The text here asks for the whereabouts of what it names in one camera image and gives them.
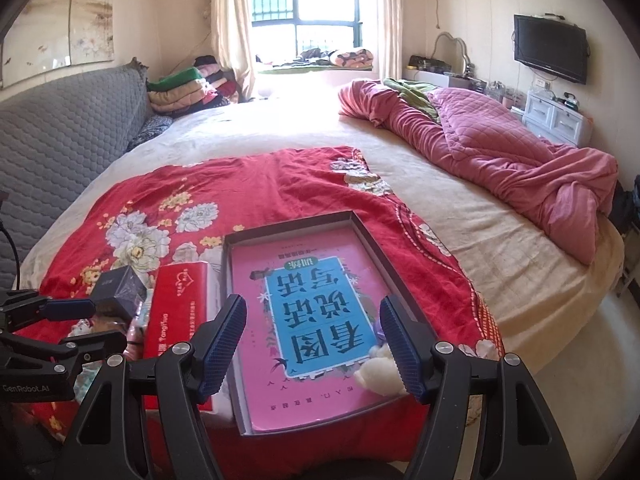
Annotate grey quilted headboard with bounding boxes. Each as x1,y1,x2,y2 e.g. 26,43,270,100
0,66,151,271

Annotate red floral bedsheet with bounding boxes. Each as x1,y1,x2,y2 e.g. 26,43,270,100
12,146,503,466

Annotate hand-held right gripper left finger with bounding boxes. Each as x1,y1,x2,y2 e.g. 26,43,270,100
62,294,248,480

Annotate pink quilt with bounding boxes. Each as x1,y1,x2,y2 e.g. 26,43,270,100
337,79,620,266

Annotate barred window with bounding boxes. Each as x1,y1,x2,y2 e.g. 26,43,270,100
245,0,381,63

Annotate dark patterned pillow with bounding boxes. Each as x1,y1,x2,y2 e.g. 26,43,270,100
127,114,173,151

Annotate bed with cream sheet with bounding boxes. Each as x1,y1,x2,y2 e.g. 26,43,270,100
20,77,626,411

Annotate silver framed mirror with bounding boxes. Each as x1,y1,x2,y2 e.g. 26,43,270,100
432,31,473,73

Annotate white plush toy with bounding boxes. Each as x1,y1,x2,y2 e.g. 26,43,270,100
352,342,408,396

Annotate white drawer cabinet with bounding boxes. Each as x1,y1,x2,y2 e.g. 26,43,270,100
522,87,593,148

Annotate black wall television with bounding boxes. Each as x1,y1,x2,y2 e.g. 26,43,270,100
513,14,588,85

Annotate dark cardboard tray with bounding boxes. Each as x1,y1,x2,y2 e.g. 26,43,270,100
220,211,441,436

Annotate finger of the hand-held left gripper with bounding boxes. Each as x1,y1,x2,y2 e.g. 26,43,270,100
0,332,128,376
0,290,97,333

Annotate floral wall painting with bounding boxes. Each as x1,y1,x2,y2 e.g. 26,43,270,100
0,0,115,91

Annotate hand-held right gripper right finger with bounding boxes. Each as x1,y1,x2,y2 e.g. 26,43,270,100
379,295,578,480

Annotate red tissue box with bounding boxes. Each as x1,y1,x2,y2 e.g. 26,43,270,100
142,261,223,411

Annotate pink and blue book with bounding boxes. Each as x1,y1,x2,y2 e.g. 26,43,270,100
230,225,396,433

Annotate folded floral blanket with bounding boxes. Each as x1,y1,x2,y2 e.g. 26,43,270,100
327,49,375,68

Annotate cream curtain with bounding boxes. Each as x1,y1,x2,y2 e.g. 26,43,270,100
209,0,256,103
375,0,405,81

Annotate dark square box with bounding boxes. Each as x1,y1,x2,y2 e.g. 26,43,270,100
95,266,148,321

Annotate black cable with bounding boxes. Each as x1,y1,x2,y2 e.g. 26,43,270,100
0,192,26,292

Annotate stack of folded blankets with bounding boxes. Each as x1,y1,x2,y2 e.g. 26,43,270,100
146,55,241,121

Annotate cluttered dressing table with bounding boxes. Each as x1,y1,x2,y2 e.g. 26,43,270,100
402,54,526,111

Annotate green cloth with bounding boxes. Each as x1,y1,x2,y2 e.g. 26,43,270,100
382,77,443,121

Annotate dark cloth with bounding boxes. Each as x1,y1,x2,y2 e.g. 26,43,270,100
611,175,640,236

